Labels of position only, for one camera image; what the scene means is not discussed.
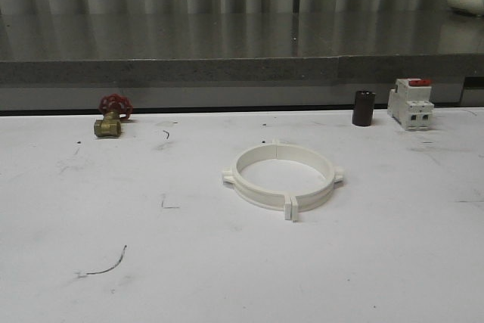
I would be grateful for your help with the dark brown cylindrical capacitor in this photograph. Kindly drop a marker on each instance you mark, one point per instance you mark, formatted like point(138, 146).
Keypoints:
point(363, 108)

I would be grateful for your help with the brass valve red handwheel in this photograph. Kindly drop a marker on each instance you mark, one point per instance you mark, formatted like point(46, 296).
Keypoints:
point(115, 109)

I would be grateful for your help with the grey stone countertop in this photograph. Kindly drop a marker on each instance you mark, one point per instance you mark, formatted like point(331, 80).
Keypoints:
point(155, 49)

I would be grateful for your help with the white circuit breaker red switch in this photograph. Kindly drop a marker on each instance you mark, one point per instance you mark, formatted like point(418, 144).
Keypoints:
point(409, 103)

